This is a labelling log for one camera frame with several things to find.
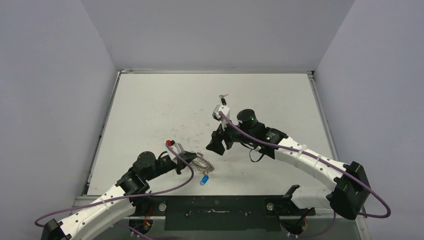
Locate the metal keyring chain loop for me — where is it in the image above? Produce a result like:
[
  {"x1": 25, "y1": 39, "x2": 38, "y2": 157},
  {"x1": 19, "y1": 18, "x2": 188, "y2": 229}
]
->
[{"x1": 190, "y1": 150, "x2": 216, "y2": 176}]

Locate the key with blue tag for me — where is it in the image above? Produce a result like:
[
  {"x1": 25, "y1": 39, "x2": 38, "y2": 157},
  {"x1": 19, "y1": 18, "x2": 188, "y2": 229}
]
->
[{"x1": 199, "y1": 175, "x2": 209, "y2": 186}]

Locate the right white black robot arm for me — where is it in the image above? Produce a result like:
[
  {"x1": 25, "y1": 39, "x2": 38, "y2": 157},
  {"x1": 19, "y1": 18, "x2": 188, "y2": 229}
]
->
[{"x1": 206, "y1": 105, "x2": 370, "y2": 220}]

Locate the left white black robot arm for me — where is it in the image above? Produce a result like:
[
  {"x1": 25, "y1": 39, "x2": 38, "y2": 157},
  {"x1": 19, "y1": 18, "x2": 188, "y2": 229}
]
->
[{"x1": 41, "y1": 151, "x2": 197, "y2": 240}]

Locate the far key with black tag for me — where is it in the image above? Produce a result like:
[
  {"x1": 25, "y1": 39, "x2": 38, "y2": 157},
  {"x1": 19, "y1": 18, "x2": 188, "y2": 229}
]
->
[{"x1": 219, "y1": 94, "x2": 228, "y2": 106}]

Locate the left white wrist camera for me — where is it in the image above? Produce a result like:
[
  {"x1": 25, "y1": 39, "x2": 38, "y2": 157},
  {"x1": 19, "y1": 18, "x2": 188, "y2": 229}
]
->
[{"x1": 165, "y1": 140, "x2": 185, "y2": 163}]

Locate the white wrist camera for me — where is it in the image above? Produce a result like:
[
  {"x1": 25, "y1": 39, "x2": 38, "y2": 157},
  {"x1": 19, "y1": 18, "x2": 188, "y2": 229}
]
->
[
  {"x1": 165, "y1": 140, "x2": 185, "y2": 163},
  {"x1": 212, "y1": 104, "x2": 231, "y2": 130}
]

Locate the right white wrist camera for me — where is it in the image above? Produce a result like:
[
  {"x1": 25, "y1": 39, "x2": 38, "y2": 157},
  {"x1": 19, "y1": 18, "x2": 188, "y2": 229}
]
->
[{"x1": 212, "y1": 104, "x2": 231, "y2": 130}]

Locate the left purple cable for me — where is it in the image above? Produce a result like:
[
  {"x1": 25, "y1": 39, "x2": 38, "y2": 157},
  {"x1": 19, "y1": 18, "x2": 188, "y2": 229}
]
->
[{"x1": 34, "y1": 143, "x2": 195, "y2": 240}]

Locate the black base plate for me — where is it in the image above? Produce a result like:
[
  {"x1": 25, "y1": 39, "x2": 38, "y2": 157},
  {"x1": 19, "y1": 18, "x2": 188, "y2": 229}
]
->
[{"x1": 129, "y1": 195, "x2": 316, "y2": 234}]

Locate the aluminium frame rail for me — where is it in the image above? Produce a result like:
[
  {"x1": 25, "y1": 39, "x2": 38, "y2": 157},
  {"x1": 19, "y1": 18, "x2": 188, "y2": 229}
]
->
[{"x1": 68, "y1": 195, "x2": 368, "y2": 220}]

